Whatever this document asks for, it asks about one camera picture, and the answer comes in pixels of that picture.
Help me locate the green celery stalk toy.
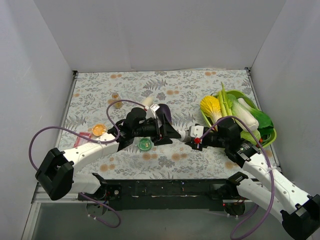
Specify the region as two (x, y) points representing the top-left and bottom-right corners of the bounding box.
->
(217, 82), (236, 117)

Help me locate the green plastic basket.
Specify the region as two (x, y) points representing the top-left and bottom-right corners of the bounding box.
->
(201, 90), (277, 147)

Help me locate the aluminium frame rail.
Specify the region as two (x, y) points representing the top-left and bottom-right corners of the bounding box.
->
(21, 183), (78, 240)

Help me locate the green leafy vegetable toy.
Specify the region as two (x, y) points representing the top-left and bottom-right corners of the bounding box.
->
(249, 108), (274, 136)

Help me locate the orange round pill container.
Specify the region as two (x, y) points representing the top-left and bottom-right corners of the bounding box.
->
(91, 123), (107, 137)

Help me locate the pink rectangular pill box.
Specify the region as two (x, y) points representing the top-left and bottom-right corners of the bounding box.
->
(73, 132), (92, 148)

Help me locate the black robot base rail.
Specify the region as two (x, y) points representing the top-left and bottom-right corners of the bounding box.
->
(87, 179), (249, 215)

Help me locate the floral patterned table mat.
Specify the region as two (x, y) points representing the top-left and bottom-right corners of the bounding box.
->
(58, 69), (255, 180)

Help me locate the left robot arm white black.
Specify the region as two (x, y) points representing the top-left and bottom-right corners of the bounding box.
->
(35, 107), (182, 201)

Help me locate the green round pill container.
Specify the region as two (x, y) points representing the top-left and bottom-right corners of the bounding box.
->
(137, 137), (153, 152)

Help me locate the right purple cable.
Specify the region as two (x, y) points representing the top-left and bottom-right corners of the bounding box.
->
(193, 115), (276, 240)

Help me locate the white vitamin B bottle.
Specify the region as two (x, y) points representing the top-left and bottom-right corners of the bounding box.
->
(177, 129), (192, 143)

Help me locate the white eggplant toy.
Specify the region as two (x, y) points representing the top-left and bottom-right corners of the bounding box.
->
(141, 96), (154, 107)

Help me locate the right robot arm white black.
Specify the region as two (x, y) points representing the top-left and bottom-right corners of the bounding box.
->
(180, 116), (320, 240)

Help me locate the purple eggplant toy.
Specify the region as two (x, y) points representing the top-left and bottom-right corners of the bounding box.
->
(158, 103), (172, 124)

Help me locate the round green cabbage toy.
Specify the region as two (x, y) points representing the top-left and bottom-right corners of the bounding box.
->
(240, 130), (261, 145)

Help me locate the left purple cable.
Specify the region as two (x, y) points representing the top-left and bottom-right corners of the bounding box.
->
(28, 99), (150, 229)

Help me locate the yellow napa cabbage toy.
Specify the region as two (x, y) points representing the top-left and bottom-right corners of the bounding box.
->
(200, 95), (226, 124)

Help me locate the purple cable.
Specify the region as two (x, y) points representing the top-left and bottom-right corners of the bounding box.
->
(193, 115), (276, 240)
(28, 99), (150, 229)

